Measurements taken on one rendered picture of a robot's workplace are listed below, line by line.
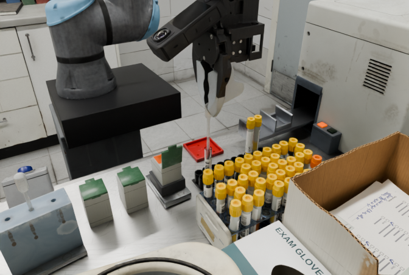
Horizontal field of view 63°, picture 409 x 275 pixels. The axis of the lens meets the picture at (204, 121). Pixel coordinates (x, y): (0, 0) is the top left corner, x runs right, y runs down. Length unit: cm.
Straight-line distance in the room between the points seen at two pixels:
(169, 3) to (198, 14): 255
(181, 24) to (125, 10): 41
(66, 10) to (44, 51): 136
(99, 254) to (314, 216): 33
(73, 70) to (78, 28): 10
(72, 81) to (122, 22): 19
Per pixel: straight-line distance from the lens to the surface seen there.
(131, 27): 87
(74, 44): 84
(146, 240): 58
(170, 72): 318
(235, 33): 47
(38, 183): 63
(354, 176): 60
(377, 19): 69
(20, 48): 217
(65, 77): 88
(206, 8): 46
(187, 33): 45
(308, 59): 80
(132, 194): 60
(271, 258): 47
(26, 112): 231
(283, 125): 77
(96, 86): 86
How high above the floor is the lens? 132
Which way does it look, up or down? 31 degrees down
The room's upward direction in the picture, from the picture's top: straight up
